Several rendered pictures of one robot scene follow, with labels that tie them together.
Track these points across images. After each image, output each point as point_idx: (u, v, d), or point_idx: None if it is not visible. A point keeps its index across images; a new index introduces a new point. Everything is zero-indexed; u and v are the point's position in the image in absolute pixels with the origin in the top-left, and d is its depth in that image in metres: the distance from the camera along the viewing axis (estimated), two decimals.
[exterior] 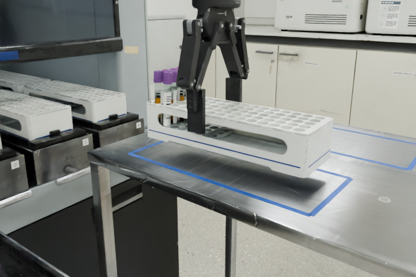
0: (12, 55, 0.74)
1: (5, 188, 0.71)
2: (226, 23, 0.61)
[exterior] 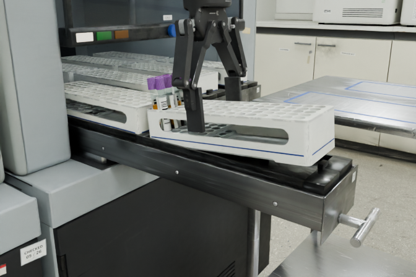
0: None
1: None
2: (218, 22, 0.62)
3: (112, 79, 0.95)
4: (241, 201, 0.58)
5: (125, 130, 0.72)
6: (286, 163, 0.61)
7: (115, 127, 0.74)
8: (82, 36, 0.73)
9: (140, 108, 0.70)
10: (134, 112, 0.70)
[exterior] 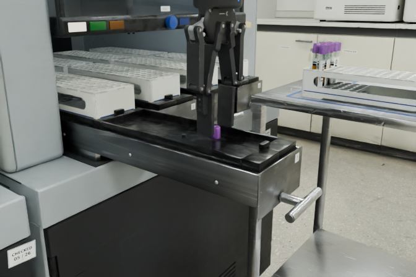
0: (186, 21, 0.93)
1: None
2: None
3: (108, 73, 0.91)
4: (186, 180, 0.59)
5: (85, 115, 0.74)
6: (233, 145, 0.63)
7: (75, 113, 0.76)
8: (73, 26, 0.70)
9: (97, 94, 0.72)
10: (92, 98, 0.72)
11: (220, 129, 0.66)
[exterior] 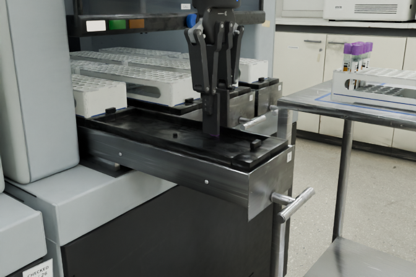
0: None
1: None
2: None
3: (124, 75, 0.86)
4: (176, 180, 0.58)
5: (75, 114, 0.73)
6: (225, 144, 0.62)
7: None
8: (93, 25, 0.64)
9: (88, 92, 0.71)
10: (83, 96, 0.71)
11: None
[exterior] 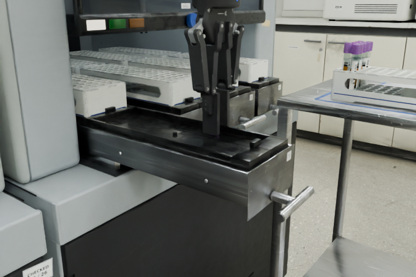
0: None
1: None
2: None
3: (124, 74, 0.86)
4: (176, 179, 0.58)
5: (75, 113, 0.73)
6: (225, 143, 0.62)
7: None
8: (93, 24, 0.64)
9: (88, 91, 0.71)
10: (82, 95, 0.71)
11: None
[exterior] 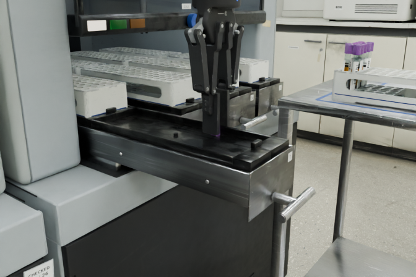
0: None
1: None
2: None
3: (124, 75, 0.86)
4: (177, 180, 0.58)
5: (76, 114, 0.73)
6: (225, 144, 0.62)
7: None
8: (93, 25, 0.64)
9: (88, 92, 0.70)
10: (83, 96, 0.70)
11: None
